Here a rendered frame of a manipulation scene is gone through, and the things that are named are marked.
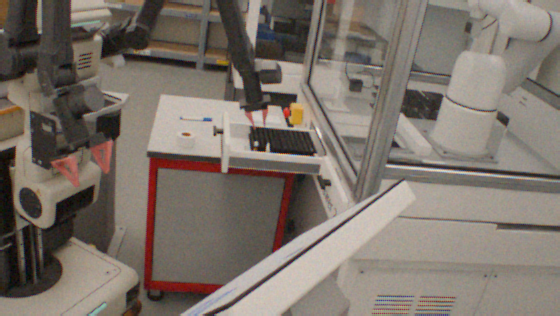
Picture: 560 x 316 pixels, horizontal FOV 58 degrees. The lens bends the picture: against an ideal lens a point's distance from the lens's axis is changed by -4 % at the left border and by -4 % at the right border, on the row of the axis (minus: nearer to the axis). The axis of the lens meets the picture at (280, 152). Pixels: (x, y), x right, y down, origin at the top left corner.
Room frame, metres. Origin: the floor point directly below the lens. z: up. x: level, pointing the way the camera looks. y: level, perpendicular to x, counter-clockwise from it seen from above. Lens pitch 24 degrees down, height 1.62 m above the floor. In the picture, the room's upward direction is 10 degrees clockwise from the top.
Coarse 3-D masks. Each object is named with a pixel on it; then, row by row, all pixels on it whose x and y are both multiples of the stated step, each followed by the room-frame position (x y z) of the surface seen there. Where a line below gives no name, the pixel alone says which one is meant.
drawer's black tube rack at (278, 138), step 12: (264, 132) 1.74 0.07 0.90; (276, 132) 1.76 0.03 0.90; (288, 132) 1.78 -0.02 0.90; (300, 132) 1.80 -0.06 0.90; (252, 144) 1.68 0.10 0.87; (264, 144) 1.63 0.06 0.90; (276, 144) 1.66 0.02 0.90; (288, 144) 1.67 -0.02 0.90; (300, 144) 1.68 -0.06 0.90; (312, 144) 1.71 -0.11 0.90; (312, 156) 1.67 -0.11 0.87
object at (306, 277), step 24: (384, 192) 0.84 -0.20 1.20; (408, 192) 0.88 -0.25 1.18; (360, 216) 0.74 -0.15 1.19; (384, 216) 0.78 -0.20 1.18; (336, 240) 0.67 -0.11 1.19; (360, 240) 0.70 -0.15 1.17; (288, 264) 0.58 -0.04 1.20; (312, 264) 0.60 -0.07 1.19; (336, 264) 0.63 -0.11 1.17; (264, 288) 0.52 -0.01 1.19; (288, 288) 0.55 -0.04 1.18; (312, 288) 0.58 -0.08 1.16; (336, 288) 0.74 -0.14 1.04; (216, 312) 0.48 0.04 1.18; (240, 312) 0.48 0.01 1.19; (264, 312) 0.50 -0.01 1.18; (288, 312) 0.65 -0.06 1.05; (312, 312) 0.67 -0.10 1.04; (336, 312) 0.71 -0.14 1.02
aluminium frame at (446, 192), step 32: (320, 0) 2.12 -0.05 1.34; (416, 0) 1.19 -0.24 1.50; (416, 32) 1.20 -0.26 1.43; (384, 64) 1.26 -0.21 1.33; (384, 96) 1.22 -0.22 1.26; (320, 128) 1.71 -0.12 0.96; (384, 128) 1.19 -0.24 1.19; (384, 160) 1.20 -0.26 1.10; (352, 192) 1.27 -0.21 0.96; (416, 192) 1.22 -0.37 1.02; (448, 192) 1.24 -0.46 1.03; (480, 192) 1.26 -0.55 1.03; (512, 192) 1.28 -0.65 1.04; (544, 192) 1.30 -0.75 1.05; (544, 224) 1.31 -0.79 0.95
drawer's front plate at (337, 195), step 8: (328, 160) 1.53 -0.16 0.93; (320, 168) 1.56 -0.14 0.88; (328, 168) 1.47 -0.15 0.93; (328, 176) 1.45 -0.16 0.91; (336, 176) 1.42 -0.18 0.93; (336, 184) 1.37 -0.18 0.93; (320, 192) 1.50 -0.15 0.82; (328, 192) 1.42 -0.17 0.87; (336, 192) 1.35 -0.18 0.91; (344, 192) 1.33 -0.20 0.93; (328, 200) 1.40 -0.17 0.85; (336, 200) 1.33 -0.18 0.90; (344, 200) 1.28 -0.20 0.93; (328, 208) 1.39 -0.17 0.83; (336, 208) 1.31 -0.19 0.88; (344, 208) 1.28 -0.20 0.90
